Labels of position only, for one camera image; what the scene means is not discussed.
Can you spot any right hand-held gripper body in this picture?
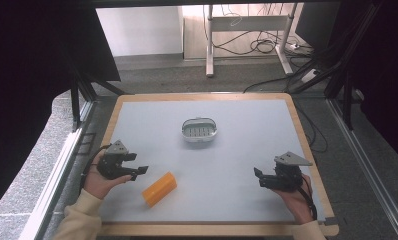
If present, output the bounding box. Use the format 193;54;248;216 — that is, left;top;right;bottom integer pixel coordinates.
258;151;314;193

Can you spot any white desk frame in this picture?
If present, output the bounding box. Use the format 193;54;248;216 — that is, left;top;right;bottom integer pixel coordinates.
204;3;299;79

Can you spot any thin black floor cable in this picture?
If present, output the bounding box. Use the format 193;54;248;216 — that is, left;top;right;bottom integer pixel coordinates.
295;103;329;154

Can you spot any black curtain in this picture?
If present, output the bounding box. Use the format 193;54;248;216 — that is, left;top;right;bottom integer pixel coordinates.
0;0;122;218
320;0;398;169

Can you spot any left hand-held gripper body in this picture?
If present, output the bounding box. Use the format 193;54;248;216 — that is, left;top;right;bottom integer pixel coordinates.
96;139;138;181

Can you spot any person's right hand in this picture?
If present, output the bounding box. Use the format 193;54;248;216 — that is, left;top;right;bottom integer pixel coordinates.
272;173;317;225

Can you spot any white wall panel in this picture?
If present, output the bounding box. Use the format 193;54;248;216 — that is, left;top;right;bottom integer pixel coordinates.
95;6;185;58

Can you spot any person's left hand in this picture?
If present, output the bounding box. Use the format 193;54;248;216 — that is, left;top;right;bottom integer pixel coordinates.
83;149;134;201

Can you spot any wooden table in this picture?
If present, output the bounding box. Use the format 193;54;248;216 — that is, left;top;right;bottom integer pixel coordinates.
96;92;340;238

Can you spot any white power strip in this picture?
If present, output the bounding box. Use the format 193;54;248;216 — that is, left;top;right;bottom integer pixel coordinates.
300;67;322;84

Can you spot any black metal strut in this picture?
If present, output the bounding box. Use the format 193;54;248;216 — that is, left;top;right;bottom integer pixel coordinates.
69;68;127;132
286;3;383;132

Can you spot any white oval drain dish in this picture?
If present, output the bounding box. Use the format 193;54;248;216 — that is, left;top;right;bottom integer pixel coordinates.
181;116;219;144

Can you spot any black floor cables bundle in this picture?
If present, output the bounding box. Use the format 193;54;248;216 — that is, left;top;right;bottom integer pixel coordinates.
212;29;290;57

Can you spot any white table mat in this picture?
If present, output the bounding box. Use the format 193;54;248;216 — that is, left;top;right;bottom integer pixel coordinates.
98;99;327;224

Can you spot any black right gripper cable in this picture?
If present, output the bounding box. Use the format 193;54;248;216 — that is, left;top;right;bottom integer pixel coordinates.
297;174;319;222

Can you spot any aluminium frame rail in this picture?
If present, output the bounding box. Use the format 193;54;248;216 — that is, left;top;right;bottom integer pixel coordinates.
17;99;95;240
326;97;398;240

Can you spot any orange cylindrical object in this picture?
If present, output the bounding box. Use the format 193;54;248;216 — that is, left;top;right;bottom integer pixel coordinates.
141;171;178;208

